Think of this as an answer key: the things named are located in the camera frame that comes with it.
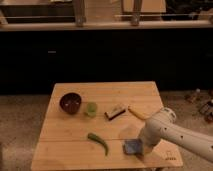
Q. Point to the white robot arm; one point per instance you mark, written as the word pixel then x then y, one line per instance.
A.
pixel 161 125

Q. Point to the dark brush block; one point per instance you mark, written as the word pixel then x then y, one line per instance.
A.
pixel 114 112

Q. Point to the green chili pepper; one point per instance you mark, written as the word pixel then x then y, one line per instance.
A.
pixel 98 139

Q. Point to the blue sponge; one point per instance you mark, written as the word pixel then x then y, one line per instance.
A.
pixel 133 147

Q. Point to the wooden table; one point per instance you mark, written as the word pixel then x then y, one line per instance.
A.
pixel 63 144

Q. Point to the green plastic cup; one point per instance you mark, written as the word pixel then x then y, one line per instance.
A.
pixel 91 109

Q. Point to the yellow corn cob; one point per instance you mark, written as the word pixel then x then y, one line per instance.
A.
pixel 137 114

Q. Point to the dark purple bowl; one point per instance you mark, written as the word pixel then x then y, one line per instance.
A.
pixel 70 103

